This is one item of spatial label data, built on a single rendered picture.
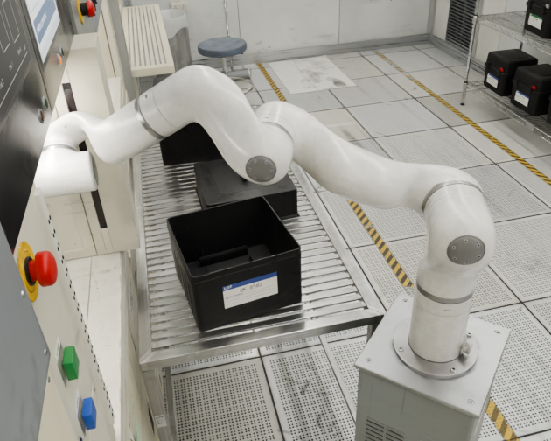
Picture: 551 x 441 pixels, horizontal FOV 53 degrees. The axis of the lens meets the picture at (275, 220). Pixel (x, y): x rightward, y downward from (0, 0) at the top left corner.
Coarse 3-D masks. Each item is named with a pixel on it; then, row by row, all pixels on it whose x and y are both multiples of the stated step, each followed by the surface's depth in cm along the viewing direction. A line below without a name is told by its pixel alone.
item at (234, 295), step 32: (192, 224) 149; (224, 224) 153; (256, 224) 158; (192, 256) 155; (224, 256) 155; (256, 256) 157; (288, 256) 132; (192, 288) 127; (224, 288) 129; (256, 288) 133; (288, 288) 137; (224, 320) 135
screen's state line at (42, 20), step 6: (48, 0) 98; (42, 6) 91; (48, 6) 97; (54, 6) 104; (42, 12) 90; (48, 12) 96; (36, 18) 85; (42, 18) 90; (48, 18) 95; (36, 24) 84; (42, 24) 89; (48, 24) 94; (36, 30) 83; (42, 30) 88; (42, 36) 87
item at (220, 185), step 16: (224, 160) 187; (208, 176) 179; (224, 176) 178; (240, 176) 177; (288, 176) 176; (208, 192) 170; (224, 192) 169; (240, 192) 169; (256, 192) 168; (272, 192) 168; (288, 192) 169; (288, 208) 172
